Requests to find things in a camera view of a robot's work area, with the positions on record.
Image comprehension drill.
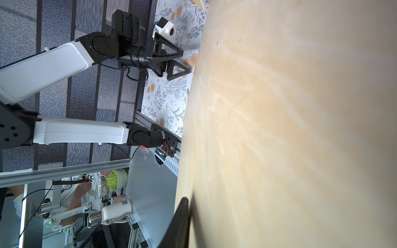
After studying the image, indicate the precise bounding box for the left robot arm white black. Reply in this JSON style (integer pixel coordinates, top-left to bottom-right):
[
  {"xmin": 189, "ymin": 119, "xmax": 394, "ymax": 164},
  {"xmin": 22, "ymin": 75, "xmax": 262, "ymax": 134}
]
[{"xmin": 1, "ymin": 10, "xmax": 190, "ymax": 152}]

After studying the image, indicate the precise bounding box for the floral table mat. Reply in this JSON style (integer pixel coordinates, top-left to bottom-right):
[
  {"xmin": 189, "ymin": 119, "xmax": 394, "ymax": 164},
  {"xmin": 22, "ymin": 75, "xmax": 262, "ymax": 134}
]
[{"xmin": 141, "ymin": 0, "xmax": 210, "ymax": 137}]

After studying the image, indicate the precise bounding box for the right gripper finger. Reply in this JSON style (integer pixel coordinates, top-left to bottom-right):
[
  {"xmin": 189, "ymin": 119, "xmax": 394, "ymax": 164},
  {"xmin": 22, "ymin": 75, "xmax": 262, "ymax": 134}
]
[{"xmin": 158, "ymin": 197, "xmax": 190, "ymax": 248}]

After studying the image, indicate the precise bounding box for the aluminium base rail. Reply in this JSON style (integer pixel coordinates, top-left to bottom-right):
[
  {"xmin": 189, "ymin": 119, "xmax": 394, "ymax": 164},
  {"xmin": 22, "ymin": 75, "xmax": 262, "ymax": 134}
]
[{"xmin": 135, "ymin": 111, "xmax": 182, "ymax": 177}]

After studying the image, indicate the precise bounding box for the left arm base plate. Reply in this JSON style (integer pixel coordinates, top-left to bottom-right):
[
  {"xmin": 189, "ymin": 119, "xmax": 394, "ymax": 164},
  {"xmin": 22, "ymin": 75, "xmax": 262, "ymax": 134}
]
[{"xmin": 151, "ymin": 123, "xmax": 181, "ymax": 159}]

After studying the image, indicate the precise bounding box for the patterned ceramic bowl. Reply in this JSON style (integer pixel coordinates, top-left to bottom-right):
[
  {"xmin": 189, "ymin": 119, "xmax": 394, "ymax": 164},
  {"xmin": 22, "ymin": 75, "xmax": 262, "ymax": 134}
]
[{"xmin": 97, "ymin": 176, "xmax": 110, "ymax": 198}]

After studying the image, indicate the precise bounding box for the white handheld device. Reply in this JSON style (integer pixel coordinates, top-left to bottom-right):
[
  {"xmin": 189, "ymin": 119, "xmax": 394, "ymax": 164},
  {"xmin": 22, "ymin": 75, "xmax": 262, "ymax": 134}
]
[{"xmin": 87, "ymin": 200, "xmax": 132, "ymax": 228}]

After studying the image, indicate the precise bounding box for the plywood board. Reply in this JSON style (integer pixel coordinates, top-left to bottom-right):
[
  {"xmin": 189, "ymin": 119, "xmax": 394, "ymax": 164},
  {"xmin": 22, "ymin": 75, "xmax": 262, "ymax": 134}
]
[{"xmin": 176, "ymin": 1, "xmax": 397, "ymax": 248}]

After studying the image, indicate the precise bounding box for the wooden easel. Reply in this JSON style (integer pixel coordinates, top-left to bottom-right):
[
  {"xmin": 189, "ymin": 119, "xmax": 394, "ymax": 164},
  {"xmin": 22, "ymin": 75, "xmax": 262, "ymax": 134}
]
[{"xmin": 191, "ymin": 0, "xmax": 207, "ymax": 12}]

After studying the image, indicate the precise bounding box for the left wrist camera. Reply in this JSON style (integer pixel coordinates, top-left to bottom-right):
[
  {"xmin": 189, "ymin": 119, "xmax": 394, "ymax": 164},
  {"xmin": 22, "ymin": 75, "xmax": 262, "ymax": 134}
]
[{"xmin": 152, "ymin": 17, "xmax": 176, "ymax": 40}]

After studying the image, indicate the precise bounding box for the bowl with green vegetable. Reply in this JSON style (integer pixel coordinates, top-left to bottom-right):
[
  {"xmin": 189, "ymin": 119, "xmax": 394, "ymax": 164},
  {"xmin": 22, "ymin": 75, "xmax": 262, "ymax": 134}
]
[{"xmin": 106, "ymin": 169, "xmax": 128, "ymax": 190}]

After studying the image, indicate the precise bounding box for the person in background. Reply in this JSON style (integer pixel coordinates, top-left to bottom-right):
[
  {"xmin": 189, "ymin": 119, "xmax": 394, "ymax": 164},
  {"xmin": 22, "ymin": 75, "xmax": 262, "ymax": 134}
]
[{"xmin": 8, "ymin": 180, "xmax": 92, "ymax": 226}]

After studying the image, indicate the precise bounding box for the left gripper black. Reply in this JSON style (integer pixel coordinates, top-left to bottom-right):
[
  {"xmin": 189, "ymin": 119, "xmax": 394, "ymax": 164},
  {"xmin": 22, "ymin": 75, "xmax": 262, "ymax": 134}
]
[{"xmin": 119, "ymin": 33, "xmax": 191, "ymax": 81}]

